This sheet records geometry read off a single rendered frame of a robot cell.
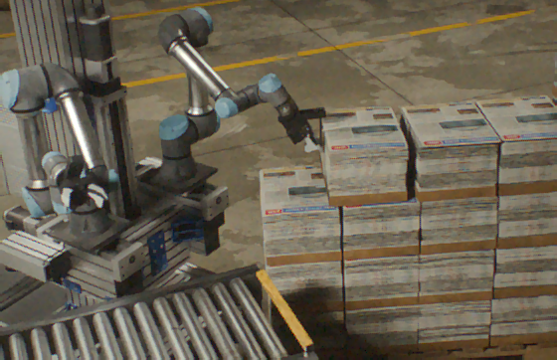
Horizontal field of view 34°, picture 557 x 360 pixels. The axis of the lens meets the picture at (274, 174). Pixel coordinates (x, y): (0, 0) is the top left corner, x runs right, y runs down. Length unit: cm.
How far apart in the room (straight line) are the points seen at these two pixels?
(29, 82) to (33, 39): 38
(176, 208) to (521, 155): 133
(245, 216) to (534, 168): 202
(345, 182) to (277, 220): 29
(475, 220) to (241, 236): 168
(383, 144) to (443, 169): 24
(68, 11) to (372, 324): 165
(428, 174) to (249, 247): 161
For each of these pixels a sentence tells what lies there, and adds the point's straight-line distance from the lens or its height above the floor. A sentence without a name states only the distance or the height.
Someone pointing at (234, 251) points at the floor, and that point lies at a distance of 465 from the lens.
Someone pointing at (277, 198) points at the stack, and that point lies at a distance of 339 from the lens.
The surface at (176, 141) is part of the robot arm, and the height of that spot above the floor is 98.
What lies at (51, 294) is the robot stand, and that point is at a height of 21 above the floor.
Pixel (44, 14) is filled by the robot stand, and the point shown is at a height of 156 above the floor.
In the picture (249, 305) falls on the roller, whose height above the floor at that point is 80.
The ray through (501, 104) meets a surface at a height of 107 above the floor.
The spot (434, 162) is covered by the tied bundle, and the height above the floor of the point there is 99.
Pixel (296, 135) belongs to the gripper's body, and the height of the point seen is 106.
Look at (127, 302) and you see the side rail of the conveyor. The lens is 296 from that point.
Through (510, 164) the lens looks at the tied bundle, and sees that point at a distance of 336.
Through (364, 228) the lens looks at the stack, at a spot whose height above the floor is 74.
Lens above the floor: 247
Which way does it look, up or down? 28 degrees down
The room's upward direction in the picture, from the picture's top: 3 degrees counter-clockwise
